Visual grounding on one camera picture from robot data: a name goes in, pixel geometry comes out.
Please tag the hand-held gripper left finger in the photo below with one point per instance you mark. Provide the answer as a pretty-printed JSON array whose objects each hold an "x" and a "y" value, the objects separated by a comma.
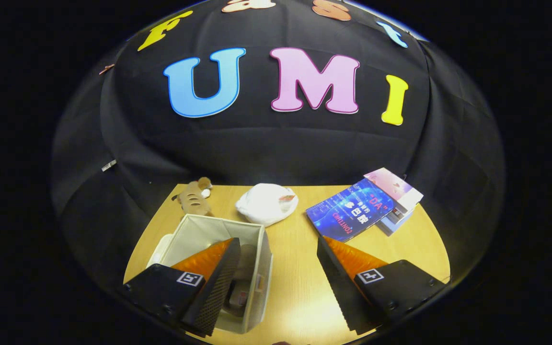
[{"x": 214, "y": 292}]

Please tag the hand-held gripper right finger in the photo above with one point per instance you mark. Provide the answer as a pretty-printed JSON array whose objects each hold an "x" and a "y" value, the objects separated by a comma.
[{"x": 340, "y": 287}]

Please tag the brown fuzzy shoe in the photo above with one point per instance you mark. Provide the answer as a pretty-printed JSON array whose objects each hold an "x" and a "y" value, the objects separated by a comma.
[{"x": 246, "y": 263}]

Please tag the grey fabric storage box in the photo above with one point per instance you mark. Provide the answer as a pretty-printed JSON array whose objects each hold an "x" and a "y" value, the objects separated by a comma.
[{"x": 209, "y": 230}]

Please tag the light blue book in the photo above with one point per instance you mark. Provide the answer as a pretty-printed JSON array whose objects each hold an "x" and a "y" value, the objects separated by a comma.
[{"x": 387, "y": 226}]

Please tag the brown striped plush toy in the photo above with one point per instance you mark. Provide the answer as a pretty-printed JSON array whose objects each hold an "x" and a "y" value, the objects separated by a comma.
[{"x": 194, "y": 201}]

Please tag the white book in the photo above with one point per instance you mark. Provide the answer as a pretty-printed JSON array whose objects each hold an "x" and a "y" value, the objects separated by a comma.
[{"x": 403, "y": 214}]

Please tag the white plush toy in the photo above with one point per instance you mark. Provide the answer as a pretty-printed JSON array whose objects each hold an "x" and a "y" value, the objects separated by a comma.
[{"x": 266, "y": 203}]

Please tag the pink book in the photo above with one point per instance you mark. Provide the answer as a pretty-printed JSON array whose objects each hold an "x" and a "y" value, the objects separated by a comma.
[{"x": 391, "y": 184}]

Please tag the black backdrop cloth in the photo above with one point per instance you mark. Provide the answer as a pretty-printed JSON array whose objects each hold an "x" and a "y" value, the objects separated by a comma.
[{"x": 257, "y": 143}]

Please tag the silver clip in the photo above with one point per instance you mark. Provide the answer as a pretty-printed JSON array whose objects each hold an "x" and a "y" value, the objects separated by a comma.
[{"x": 109, "y": 166}]

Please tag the red clip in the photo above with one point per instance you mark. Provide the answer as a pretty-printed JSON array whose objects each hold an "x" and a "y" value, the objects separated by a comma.
[{"x": 107, "y": 69}]

